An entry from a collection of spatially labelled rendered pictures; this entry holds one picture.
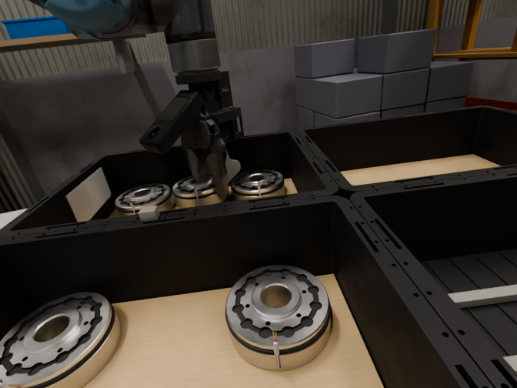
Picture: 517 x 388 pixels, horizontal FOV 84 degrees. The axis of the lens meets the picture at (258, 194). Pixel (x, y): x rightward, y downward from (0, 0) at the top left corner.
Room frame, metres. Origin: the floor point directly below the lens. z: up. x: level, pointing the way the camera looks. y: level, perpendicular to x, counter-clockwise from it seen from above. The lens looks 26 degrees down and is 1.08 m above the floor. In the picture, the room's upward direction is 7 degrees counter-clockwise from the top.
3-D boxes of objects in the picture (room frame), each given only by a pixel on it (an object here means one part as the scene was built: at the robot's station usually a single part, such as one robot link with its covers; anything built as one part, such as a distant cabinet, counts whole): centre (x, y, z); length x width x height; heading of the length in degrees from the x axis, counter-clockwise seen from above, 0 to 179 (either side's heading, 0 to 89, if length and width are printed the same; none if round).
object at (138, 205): (0.50, 0.22, 0.86); 0.10 x 0.10 x 0.01
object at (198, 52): (0.50, 0.07, 1.08); 0.08 x 0.08 x 0.05
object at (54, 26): (2.15, 1.22, 1.35); 0.34 x 0.23 x 0.11; 101
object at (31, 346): (0.20, 0.21, 0.86); 0.05 x 0.05 x 0.01
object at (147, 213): (0.28, 0.12, 0.94); 0.02 x 0.01 x 0.01; 91
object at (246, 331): (0.21, 0.00, 0.86); 0.10 x 0.10 x 0.01
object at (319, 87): (2.41, -1.05, 0.54); 1.10 x 0.74 x 1.09; 101
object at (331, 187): (0.43, 0.11, 0.92); 0.40 x 0.30 x 0.02; 91
